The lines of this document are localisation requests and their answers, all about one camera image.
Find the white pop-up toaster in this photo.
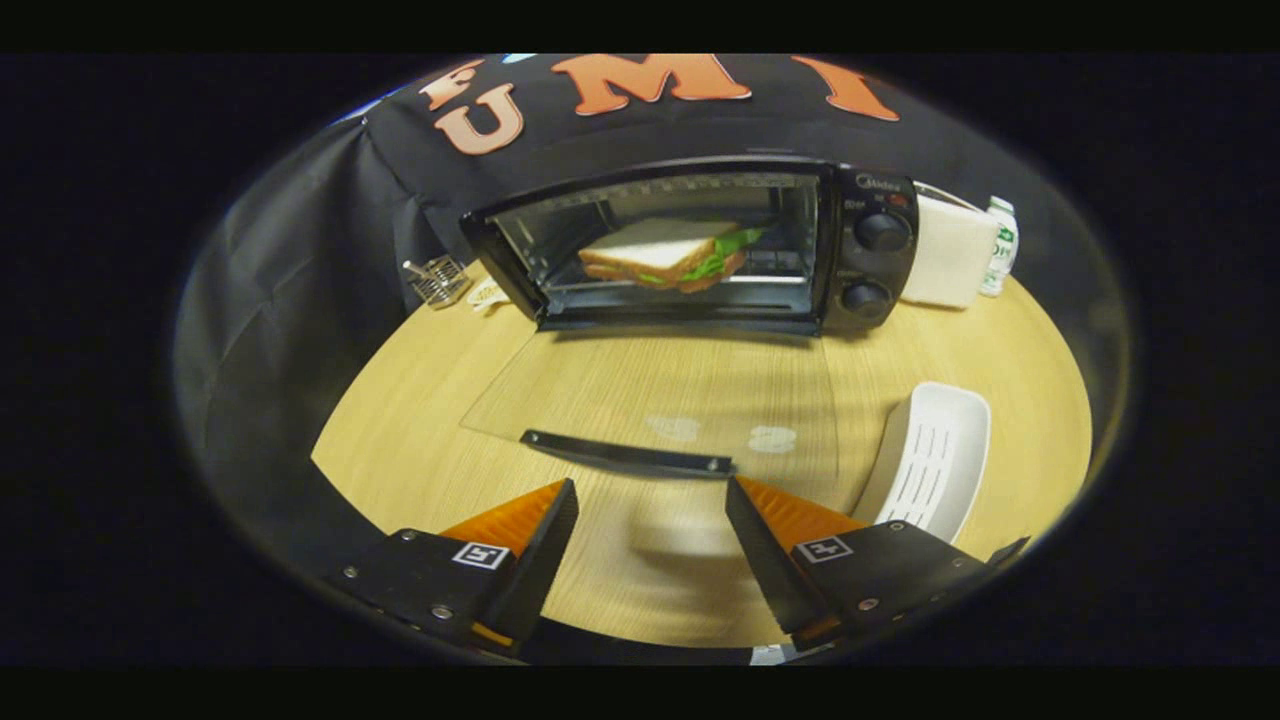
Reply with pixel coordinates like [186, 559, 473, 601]
[900, 194, 1001, 310]

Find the white slotted plastic tray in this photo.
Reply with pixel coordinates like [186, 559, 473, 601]
[850, 381, 993, 545]

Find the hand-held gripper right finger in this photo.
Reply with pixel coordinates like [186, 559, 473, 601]
[725, 476, 1031, 653]

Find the black toaster oven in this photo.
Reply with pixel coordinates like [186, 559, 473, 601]
[460, 155, 920, 480]

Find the white green-label drink bottle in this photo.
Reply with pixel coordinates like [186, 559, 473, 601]
[980, 196, 1020, 298]

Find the small metal wire rack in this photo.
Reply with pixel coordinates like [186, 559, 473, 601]
[402, 254, 474, 311]

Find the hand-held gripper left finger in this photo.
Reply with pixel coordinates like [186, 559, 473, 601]
[335, 478, 580, 651]

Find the lettuce sandwich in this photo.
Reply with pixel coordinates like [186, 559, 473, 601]
[578, 218, 767, 295]

